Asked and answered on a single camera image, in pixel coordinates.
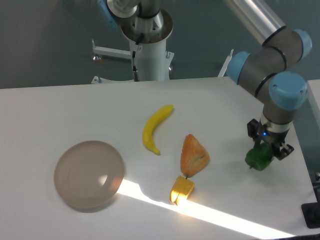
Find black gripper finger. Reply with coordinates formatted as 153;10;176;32
247;118;262;148
271;142;294;160

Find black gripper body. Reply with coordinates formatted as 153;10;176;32
258;116;293;148

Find green bell pepper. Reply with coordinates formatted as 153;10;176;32
245;142;273;171

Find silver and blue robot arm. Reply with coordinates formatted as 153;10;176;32
92;0;312;160

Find yellow bell pepper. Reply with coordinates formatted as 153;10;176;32
169;176;195;206

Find black device at table edge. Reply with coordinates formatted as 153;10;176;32
300;171;320;229

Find orange bread piece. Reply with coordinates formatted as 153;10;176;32
180;134;210;178

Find yellow banana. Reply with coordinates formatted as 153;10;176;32
142;104;174;156

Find translucent brown plate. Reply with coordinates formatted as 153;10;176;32
53;140;125;213

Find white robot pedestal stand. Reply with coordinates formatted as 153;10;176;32
90;7;235;85

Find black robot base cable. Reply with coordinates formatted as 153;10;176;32
131;32;145;82

